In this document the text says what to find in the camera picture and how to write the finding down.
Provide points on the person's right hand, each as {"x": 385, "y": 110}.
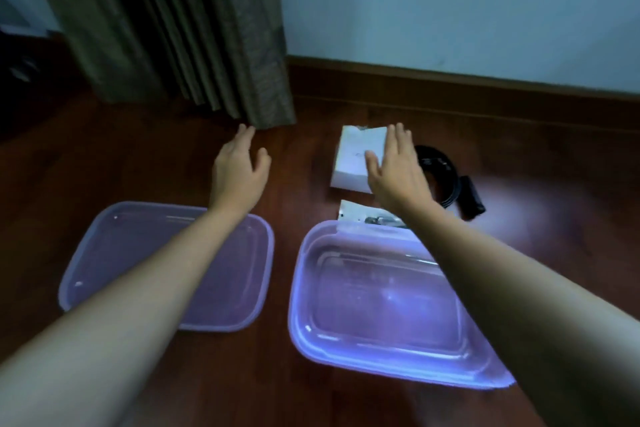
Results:
{"x": 400, "y": 176}

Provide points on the person's left hand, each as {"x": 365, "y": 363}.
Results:
{"x": 237, "y": 181}

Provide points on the black belt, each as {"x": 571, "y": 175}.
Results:
{"x": 450, "y": 181}

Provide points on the small white box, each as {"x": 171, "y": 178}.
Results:
{"x": 350, "y": 161}

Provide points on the packaged black tool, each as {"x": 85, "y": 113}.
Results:
{"x": 350, "y": 214}

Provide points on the small black cylinder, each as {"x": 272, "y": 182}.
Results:
{"x": 472, "y": 197}

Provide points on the purple container lid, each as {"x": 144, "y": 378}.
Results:
{"x": 235, "y": 281}

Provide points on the purple plastic container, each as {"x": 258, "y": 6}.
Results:
{"x": 380, "y": 301}

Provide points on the brown curtain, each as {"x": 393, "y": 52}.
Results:
{"x": 175, "y": 16}

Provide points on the person's left forearm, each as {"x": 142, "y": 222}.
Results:
{"x": 125, "y": 311}

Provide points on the person's right forearm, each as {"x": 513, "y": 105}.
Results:
{"x": 525, "y": 306}

